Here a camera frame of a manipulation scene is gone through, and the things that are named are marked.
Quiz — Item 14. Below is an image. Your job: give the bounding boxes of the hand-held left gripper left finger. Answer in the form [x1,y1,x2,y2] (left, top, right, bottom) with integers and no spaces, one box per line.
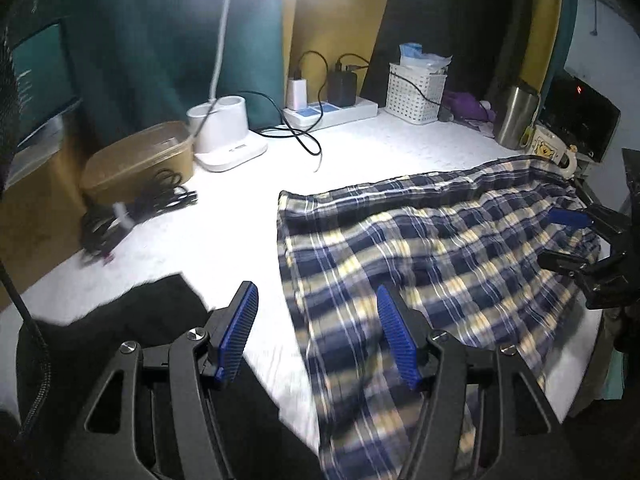
[60,281,260,480]

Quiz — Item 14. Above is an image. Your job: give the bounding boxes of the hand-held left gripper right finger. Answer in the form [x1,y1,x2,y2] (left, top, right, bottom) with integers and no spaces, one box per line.
[376,285,581,480]

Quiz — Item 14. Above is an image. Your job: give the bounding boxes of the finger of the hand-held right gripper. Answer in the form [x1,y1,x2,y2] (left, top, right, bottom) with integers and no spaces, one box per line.
[546,205,628,243]
[537,251,608,283]

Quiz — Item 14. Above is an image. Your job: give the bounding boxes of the blue yellow plaid shirt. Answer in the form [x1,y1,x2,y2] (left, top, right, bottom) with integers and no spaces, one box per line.
[276,156,602,480]

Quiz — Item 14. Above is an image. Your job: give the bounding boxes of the cream mug with bear print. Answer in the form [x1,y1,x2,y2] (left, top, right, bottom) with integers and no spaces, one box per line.
[530,126,579,179]

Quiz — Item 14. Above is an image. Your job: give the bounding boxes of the black cloth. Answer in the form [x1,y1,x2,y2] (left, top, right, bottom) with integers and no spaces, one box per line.
[15,272,323,480]

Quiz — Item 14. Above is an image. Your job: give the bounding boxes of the black monitor with red light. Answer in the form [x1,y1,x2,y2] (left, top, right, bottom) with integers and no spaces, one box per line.
[541,72,622,164]

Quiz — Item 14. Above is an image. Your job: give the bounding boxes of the steel thermos tumbler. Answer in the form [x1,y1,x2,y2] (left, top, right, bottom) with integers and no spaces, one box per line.
[492,79,542,151]

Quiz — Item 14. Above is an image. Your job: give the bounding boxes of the purple cloth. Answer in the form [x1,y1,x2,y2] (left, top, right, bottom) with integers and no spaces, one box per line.
[441,90,497,125]

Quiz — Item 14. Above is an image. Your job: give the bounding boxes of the white desk lamp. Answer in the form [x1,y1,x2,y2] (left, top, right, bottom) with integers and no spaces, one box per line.
[186,0,332,173]

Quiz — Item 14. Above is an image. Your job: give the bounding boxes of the white perforated basket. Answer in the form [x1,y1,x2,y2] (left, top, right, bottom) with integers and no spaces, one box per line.
[386,61,448,126]

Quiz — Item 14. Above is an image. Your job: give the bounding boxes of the yellow curtain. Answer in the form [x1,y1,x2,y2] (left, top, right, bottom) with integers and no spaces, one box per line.
[281,0,398,107]
[519,0,565,97]

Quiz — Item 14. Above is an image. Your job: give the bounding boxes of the tan lidded box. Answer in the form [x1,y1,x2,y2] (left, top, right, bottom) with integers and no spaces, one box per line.
[80,121,197,202]

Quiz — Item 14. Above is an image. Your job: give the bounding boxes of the white power strip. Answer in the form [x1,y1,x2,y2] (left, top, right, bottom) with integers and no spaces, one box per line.
[239,50,371,173]
[282,98,379,132]

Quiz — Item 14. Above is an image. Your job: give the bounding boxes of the teal curtain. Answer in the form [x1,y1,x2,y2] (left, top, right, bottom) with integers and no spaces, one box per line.
[549,0,580,78]
[55,0,287,133]

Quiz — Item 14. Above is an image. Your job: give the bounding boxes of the clear plastic bag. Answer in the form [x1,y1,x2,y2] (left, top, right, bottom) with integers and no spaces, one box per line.
[398,42,454,72]

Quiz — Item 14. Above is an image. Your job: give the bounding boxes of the cardboard box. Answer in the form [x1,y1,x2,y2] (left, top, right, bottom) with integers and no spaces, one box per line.
[0,122,103,308]

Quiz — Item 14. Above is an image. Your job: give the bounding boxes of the dark window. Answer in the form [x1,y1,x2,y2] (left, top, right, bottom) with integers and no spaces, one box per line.
[360,0,536,106]

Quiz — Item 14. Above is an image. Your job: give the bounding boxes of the white charger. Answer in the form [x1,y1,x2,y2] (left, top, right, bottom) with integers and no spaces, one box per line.
[286,76,309,112]

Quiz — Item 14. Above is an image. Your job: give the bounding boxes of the black power adapter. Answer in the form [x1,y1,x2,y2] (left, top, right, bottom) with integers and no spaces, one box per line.
[327,70,359,109]

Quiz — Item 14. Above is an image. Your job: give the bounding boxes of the tablet with lit screen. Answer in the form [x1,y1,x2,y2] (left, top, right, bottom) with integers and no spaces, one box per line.
[9,19,83,148]

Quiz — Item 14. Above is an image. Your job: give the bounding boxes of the coiled black cable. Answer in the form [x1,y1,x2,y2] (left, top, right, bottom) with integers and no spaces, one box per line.
[79,169,199,267]

